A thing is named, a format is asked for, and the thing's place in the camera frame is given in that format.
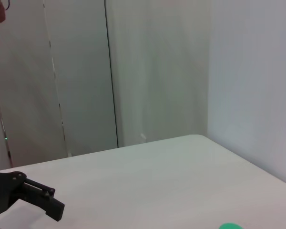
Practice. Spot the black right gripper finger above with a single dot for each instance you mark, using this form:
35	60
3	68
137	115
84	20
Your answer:
53	207

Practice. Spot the green capped clear test tube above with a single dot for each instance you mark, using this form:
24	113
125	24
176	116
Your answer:
231	226

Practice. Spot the thin metal pole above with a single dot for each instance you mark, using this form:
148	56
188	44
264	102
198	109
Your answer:
5	140

